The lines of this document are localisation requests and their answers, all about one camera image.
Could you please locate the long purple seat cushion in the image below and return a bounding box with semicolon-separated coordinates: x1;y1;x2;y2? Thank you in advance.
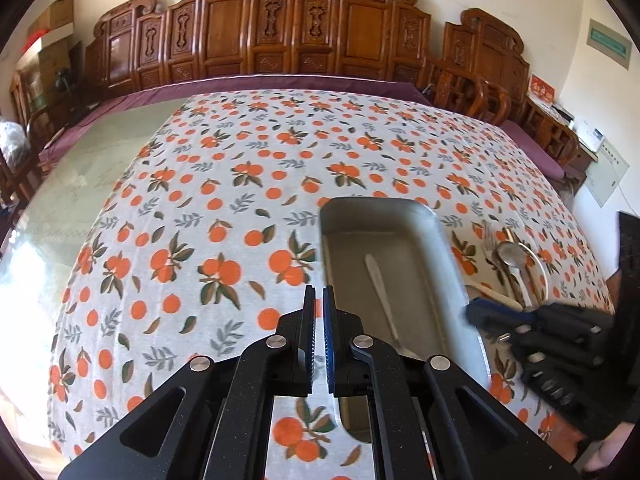
37;75;433;161

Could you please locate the metal table knife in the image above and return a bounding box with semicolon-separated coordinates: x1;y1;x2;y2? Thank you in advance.
364;253;422;362

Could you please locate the metal fork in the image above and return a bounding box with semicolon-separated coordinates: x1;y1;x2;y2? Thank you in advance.
481;221;513;296

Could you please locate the wooden stick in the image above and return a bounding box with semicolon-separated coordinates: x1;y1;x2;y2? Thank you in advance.
465;282;523;311

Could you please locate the brown cardboard box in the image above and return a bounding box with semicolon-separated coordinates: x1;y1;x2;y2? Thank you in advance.
36;39;72;88
27;0;76;37

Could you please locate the green wall sign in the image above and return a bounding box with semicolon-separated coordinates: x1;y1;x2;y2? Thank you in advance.
587;18;632;70

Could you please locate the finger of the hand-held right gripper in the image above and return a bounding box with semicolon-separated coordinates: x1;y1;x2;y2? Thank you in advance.
467;297;615;343
500;332;613;368

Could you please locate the wooden side table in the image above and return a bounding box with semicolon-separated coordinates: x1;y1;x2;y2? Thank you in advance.
522;97;599;196

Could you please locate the orange print tablecloth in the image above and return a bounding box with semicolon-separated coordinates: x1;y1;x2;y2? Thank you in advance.
47;89;618;480

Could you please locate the short purple seat cushion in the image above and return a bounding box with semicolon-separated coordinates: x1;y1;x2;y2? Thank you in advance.
500;119;567;182

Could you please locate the grey metal tray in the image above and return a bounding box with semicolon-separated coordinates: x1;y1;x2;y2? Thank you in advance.
319;197;493;443

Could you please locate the white plastic spoon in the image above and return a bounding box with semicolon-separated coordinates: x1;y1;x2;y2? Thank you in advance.
507;242;550;311

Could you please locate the red card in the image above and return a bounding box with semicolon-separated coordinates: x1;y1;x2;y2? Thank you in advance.
528;73;557;106

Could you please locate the wooden side cabinet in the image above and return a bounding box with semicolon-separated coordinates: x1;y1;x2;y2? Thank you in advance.
10;42;85;133

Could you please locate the long carved wooden sofa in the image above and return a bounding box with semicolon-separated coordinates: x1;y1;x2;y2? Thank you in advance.
82;0;433;97

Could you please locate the person's right hand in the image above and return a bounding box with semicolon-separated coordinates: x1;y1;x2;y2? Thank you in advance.
582;422;640;476

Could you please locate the clear plastic bag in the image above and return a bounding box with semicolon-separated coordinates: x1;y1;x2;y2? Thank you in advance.
0;119;27;167

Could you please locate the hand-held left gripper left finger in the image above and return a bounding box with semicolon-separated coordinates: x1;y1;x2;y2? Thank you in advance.
57;285;316;480

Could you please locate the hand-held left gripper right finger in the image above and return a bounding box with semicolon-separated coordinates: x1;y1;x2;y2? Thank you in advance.
323;286;583;480

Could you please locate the metal spoon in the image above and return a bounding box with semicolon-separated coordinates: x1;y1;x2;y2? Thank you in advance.
496;240;536;311

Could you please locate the wooden chair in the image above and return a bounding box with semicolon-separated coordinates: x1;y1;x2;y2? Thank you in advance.
0;70;57;216

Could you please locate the white wall panel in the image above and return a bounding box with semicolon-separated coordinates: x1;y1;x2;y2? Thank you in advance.
584;136;630;207

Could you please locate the short carved wooden sofa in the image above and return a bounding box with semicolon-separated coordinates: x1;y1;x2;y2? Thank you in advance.
425;7;581;171

